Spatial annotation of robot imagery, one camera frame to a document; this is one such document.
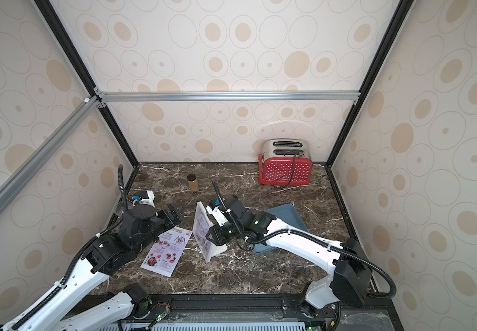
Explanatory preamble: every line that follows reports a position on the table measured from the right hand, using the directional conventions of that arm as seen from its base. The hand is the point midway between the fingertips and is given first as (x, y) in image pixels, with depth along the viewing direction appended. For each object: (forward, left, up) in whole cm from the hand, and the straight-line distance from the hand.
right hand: (217, 231), depth 75 cm
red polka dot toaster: (+38, -28, -1) cm, 47 cm away
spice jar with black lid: (+30, +17, -9) cm, 36 cm away
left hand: (+2, +10, +10) cm, 15 cm away
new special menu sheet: (+3, +6, -1) cm, 7 cm away
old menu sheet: (-2, +23, -16) cm, 29 cm away
